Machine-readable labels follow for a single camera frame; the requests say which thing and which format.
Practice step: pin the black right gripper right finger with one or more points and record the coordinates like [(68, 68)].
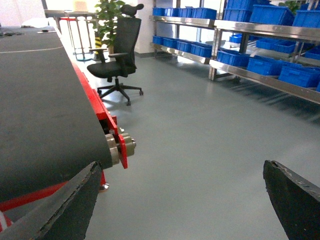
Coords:
[(295, 200)]

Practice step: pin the near steel shelf rack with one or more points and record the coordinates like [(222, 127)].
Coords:
[(268, 45)]

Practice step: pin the green potted plant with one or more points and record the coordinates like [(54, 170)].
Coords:
[(107, 14)]

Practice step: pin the red conveyor frame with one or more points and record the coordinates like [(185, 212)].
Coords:
[(121, 147)]

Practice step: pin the steel shelf rack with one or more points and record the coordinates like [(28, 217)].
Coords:
[(268, 45), (185, 28)]

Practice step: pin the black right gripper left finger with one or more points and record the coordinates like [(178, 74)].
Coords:
[(65, 215)]

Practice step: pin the far steel shelf rack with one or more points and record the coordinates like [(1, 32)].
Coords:
[(185, 28)]

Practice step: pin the dark grey conveyor belt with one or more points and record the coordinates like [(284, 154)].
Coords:
[(49, 131)]

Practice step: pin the black office chair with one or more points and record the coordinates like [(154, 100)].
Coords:
[(127, 32)]

